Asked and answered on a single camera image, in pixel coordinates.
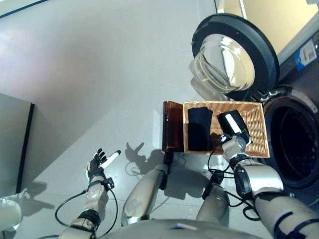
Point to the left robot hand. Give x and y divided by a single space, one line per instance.
96 168

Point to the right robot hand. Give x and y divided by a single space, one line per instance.
240 127

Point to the black garment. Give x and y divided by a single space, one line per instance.
198 129

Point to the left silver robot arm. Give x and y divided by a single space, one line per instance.
93 196

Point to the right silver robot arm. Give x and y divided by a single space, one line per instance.
261 179

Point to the grey washing machine body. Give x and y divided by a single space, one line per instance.
294 149

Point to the round glass washing machine door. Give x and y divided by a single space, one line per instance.
224 62

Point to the woven wicker basket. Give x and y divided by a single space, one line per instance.
256 129

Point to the left grey robot leg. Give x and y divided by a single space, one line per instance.
142 194

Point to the grey robot leg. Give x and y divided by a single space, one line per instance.
214 204
142 194

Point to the dark brown wooden stool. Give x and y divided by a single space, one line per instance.
172 124

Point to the right grey robot leg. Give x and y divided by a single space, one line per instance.
214 204

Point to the grey cabinet with black edge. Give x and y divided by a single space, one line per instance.
12 139

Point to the blue white energy label sticker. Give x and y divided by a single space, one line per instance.
305 56

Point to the grey robot torso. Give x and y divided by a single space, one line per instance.
174 230

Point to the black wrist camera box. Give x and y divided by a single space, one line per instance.
109 184

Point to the white shelf frame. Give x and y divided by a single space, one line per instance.
242 8

